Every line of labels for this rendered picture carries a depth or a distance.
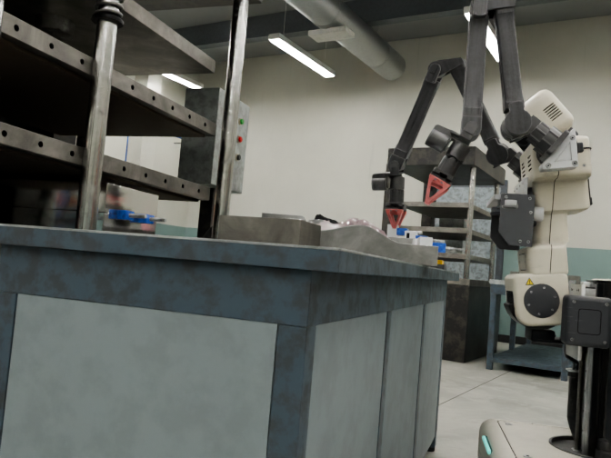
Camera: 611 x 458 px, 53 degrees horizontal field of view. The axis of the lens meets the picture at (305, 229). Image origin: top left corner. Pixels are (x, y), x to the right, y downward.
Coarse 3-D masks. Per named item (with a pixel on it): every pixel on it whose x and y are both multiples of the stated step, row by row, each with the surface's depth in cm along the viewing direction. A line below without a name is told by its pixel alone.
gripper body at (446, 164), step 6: (444, 156) 185; (444, 162) 184; (450, 162) 183; (456, 162) 184; (438, 168) 181; (444, 168) 183; (450, 168) 183; (456, 168) 184; (444, 174) 183; (450, 174) 183; (450, 180) 181
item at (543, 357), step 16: (512, 272) 571; (496, 288) 552; (496, 304) 555; (512, 320) 630; (512, 336) 629; (512, 352) 606; (528, 352) 619; (544, 352) 632; (560, 352) 646; (544, 368) 527; (560, 368) 520
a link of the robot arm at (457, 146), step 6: (450, 138) 185; (456, 138) 186; (456, 144) 183; (462, 144) 183; (468, 144) 185; (444, 150) 186; (450, 150) 184; (456, 150) 183; (462, 150) 183; (468, 150) 184; (450, 156) 184; (456, 156) 183; (462, 156) 183; (462, 162) 185
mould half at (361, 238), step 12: (264, 216) 174; (276, 216) 174; (288, 216) 174; (300, 216) 174; (336, 228) 174; (348, 228) 173; (360, 228) 173; (372, 228) 173; (324, 240) 173; (336, 240) 173; (348, 240) 173; (360, 240) 173; (372, 240) 173; (384, 240) 173; (360, 252) 173; (372, 252) 173; (384, 252) 173; (396, 252) 173; (408, 252) 172; (420, 252) 172; (432, 252) 172; (432, 264) 172
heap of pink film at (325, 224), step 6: (324, 222) 184; (342, 222) 193; (348, 222) 179; (354, 222) 179; (360, 222) 179; (366, 222) 180; (324, 228) 180; (330, 228) 179; (378, 228) 182; (384, 234) 180
